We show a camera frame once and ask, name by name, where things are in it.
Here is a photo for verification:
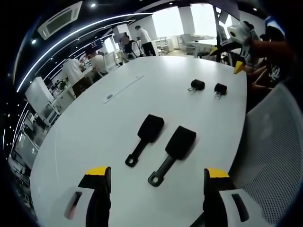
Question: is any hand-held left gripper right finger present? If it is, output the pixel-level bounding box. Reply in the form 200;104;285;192
203;167;260;227

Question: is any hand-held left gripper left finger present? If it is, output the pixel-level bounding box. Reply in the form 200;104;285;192
60;166;112;227

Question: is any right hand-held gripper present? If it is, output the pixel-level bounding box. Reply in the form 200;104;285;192
208;21;253;76

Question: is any metal seat belt tongue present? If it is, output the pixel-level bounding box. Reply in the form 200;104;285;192
187;79;205;93
214;83;228;100

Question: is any black seat belt buckle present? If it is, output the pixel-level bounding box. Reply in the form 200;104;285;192
125;114;165;168
147;125;197;188

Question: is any person's right forearm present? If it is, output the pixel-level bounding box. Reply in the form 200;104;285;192
250;39;296;64

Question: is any white office desk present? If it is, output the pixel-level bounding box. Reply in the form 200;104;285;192
184;37;222;58

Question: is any white mesh office chair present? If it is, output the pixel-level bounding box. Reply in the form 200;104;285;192
233;82;302;226

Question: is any white storage cabinet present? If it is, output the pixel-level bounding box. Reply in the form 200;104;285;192
24;76;62;126

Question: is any ceiling air conditioner vent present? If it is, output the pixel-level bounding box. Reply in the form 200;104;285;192
37;5;80;40

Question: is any white table cable cover strip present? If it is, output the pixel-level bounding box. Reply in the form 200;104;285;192
103;75;145;104

